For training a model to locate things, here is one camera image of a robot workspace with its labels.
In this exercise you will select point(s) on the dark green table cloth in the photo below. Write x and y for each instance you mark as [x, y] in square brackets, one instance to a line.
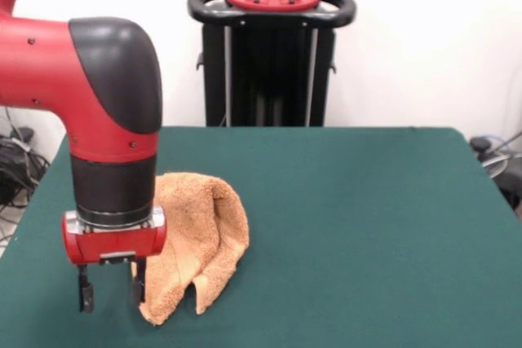
[346, 242]

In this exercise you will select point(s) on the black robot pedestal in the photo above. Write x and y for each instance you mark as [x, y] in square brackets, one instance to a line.
[265, 62]

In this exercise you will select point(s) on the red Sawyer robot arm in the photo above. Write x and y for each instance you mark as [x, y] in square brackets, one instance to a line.
[61, 71]

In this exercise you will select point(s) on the black grey stand foot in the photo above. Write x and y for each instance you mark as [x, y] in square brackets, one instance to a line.
[24, 133]
[510, 179]

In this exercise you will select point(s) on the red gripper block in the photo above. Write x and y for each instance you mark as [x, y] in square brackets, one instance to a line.
[114, 246]

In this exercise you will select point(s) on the orange terry towel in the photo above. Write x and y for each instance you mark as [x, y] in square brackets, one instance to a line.
[195, 234]

